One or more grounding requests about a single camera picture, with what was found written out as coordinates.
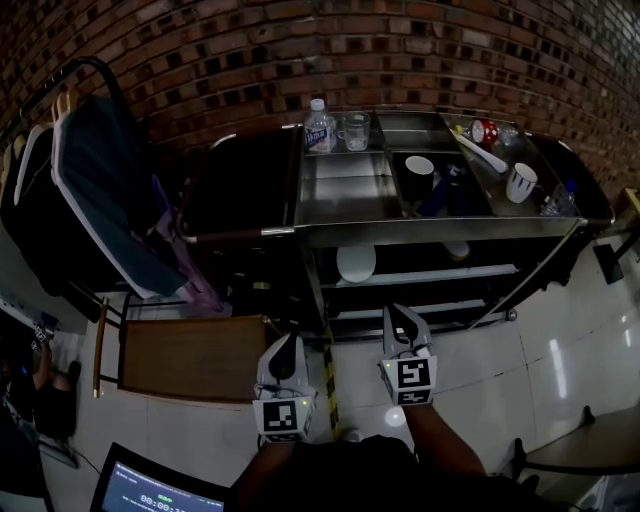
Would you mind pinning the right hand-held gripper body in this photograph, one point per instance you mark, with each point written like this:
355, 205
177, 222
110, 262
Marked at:
412, 377

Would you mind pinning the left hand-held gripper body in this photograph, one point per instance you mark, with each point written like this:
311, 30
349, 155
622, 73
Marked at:
280, 417

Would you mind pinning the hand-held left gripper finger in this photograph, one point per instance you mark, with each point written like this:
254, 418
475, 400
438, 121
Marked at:
297, 365
272, 362

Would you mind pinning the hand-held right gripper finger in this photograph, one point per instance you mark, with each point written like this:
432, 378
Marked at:
392, 335
415, 335

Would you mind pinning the white plate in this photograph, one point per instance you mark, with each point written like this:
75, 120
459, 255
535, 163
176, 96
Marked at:
356, 264

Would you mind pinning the wooden shelf cart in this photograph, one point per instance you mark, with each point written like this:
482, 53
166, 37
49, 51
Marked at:
190, 355

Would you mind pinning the stainless steel kitchen cart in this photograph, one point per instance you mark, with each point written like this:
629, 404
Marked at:
345, 195

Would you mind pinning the person's left forearm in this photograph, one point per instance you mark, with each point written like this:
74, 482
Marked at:
270, 465

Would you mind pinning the person's right forearm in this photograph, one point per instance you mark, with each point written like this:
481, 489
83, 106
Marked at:
440, 440

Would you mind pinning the yellow black floor tape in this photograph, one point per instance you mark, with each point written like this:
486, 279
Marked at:
331, 385

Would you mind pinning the person's dark shirt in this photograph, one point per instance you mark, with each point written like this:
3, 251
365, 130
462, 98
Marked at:
375, 475

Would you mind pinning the pale lilac shirt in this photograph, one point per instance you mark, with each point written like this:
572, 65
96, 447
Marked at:
190, 280

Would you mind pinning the blue packet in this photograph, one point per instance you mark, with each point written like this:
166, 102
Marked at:
442, 195

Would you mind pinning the laptop screen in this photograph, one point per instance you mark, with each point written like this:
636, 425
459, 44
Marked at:
150, 490

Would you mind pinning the black mug white inside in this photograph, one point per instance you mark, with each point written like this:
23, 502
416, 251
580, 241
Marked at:
417, 180

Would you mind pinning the white striped mug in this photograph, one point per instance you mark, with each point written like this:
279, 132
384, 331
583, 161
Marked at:
521, 184

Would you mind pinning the clear glass mug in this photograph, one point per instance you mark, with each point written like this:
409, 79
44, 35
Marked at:
356, 132

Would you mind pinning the wooden table black base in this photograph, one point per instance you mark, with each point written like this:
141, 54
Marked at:
610, 265

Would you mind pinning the red dotted mug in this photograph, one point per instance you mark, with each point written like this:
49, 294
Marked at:
486, 132

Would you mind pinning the clear plastic water bottle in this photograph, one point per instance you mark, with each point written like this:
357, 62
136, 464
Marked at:
319, 130

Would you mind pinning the small clear glass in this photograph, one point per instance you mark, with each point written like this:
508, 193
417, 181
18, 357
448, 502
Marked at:
508, 135

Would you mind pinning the grey-blue shirt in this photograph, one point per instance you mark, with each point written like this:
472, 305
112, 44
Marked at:
100, 165

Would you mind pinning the white board panel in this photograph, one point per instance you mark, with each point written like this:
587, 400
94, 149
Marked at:
20, 280

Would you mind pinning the black coat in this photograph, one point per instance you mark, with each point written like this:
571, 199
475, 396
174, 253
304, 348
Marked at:
30, 240

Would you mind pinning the black metal clothes rack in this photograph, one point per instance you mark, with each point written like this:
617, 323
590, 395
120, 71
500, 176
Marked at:
102, 67

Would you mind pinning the grey table black frame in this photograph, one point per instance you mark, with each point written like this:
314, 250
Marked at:
590, 445

